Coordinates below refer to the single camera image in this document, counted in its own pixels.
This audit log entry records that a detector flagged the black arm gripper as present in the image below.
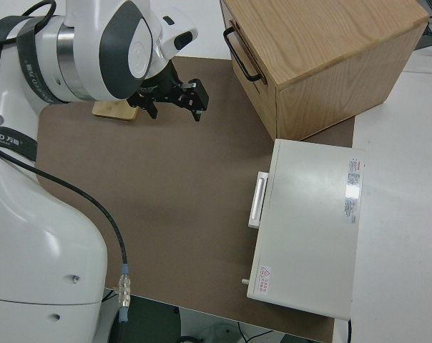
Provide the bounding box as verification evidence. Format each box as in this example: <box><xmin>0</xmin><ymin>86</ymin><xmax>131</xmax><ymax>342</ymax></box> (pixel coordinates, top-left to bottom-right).
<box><xmin>127</xmin><ymin>66</ymin><xmax>210</xmax><ymax>123</ymax></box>

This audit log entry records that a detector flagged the wooden mug tree stand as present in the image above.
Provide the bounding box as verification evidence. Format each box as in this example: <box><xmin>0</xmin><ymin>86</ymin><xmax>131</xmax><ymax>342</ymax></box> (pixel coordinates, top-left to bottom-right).
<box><xmin>92</xmin><ymin>99</ymin><xmax>139</xmax><ymax>123</ymax></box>

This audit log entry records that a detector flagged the brown table mat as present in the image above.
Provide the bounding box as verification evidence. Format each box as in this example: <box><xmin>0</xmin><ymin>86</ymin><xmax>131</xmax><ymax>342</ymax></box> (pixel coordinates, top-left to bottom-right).
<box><xmin>36</xmin><ymin>56</ymin><xmax>357</xmax><ymax>343</ymax></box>

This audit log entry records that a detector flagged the wooden drawer cabinet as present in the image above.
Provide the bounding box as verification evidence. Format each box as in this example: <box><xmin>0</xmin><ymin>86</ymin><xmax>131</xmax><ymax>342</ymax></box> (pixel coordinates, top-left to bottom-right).
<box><xmin>219</xmin><ymin>0</ymin><xmax>431</xmax><ymax>141</ymax></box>

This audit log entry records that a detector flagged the white toaster oven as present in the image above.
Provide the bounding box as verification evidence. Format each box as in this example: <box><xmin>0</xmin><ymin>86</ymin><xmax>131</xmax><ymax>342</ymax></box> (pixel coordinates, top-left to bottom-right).
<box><xmin>241</xmin><ymin>138</ymin><xmax>367</xmax><ymax>320</ymax></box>

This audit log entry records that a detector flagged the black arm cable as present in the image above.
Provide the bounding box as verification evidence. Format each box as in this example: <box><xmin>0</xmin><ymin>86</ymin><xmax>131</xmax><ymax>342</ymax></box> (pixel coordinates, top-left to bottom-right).
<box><xmin>0</xmin><ymin>144</ymin><xmax>133</xmax><ymax>343</ymax></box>

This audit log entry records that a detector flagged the black printed cable strap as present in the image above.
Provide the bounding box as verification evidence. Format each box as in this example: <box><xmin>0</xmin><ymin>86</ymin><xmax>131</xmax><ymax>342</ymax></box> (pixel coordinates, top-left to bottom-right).
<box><xmin>16</xmin><ymin>24</ymin><xmax>65</xmax><ymax>105</ymax></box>
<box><xmin>0</xmin><ymin>113</ymin><xmax>39</xmax><ymax>161</ymax></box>

